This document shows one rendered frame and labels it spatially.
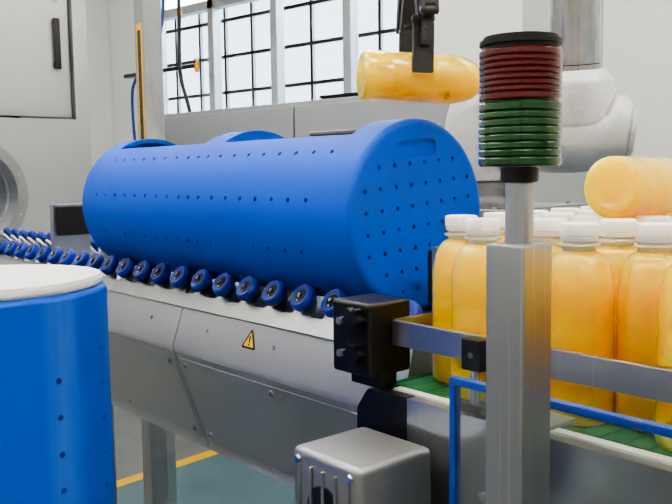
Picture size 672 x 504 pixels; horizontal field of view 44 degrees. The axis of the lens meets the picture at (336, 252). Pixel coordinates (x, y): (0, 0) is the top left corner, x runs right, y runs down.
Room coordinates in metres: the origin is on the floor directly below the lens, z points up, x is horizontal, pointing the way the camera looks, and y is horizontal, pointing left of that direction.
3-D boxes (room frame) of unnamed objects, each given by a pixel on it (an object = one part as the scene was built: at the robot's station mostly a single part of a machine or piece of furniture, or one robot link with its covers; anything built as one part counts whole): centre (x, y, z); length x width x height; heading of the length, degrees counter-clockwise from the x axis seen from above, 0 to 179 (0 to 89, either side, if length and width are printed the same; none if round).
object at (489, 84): (0.66, -0.15, 1.23); 0.06 x 0.06 x 0.04
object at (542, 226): (0.91, -0.23, 1.09); 0.04 x 0.04 x 0.02
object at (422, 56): (1.18, -0.13, 1.33); 0.03 x 0.01 x 0.07; 100
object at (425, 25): (1.17, -0.13, 1.36); 0.03 x 0.01 x 0.05; 11
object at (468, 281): (0.94, -0.17, 0.99); 0.07 x 0.07 x 0.19
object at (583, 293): (0.84, -0.25, 0.99); 0.07 x 0.07 x 0.19
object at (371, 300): (1.02, -0.05, 0.95); 0.10 x 0.07 x 0.10; 131
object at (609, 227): (0.89, -0.30, 1.09); 0.04 x 0.04 x 0.02
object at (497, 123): (0.66, -0.15, 1.18); 0.06 x 0.06 x 0.05
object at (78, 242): (2.19, 0.70, 1.00); 0.10 x 0.04 x 0.15; 131
